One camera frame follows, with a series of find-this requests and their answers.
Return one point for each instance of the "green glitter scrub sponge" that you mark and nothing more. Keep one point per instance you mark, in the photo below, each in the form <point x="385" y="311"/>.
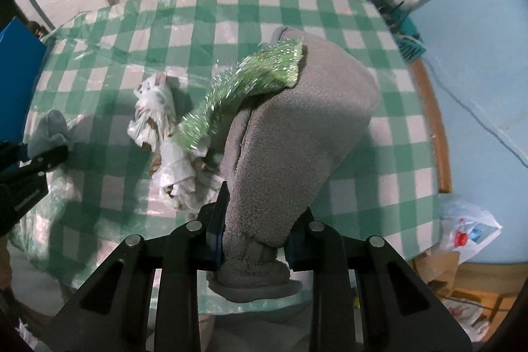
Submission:
<point x="270" y="69"/>

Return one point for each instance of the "teal plastic basket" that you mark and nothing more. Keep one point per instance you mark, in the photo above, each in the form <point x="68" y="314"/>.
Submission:
<point x="402" y="28"/>

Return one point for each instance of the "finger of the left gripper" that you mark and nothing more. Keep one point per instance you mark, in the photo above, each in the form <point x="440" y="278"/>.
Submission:
<point x="49" y="160"/>

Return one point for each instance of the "white plastic bag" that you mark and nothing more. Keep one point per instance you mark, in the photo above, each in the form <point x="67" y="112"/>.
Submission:
<point x="465" y="228"/>

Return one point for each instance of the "green checkered tablecloth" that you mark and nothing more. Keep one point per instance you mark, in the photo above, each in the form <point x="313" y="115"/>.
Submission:
<point x="208" y="50"/>

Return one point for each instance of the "white patterned scarf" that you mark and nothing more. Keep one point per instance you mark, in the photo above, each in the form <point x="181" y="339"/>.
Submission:
<point x="183" y="179"/>

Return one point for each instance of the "grey blue sock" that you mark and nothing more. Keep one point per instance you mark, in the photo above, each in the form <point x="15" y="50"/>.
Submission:
<point x="51" y="132"/>

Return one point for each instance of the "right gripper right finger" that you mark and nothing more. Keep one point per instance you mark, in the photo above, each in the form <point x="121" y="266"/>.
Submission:
<point x="366" y="297"/>

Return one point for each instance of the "grey fleece slipper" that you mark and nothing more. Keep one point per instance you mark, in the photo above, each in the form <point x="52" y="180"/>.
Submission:
<point x="279" y="152"/>

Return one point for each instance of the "blue cardboard box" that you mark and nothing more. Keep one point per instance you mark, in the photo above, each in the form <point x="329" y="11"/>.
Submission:
<point x="22" y="55"/>

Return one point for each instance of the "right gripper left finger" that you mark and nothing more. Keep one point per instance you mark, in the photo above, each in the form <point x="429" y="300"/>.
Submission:
<point x="110" y="311"/>

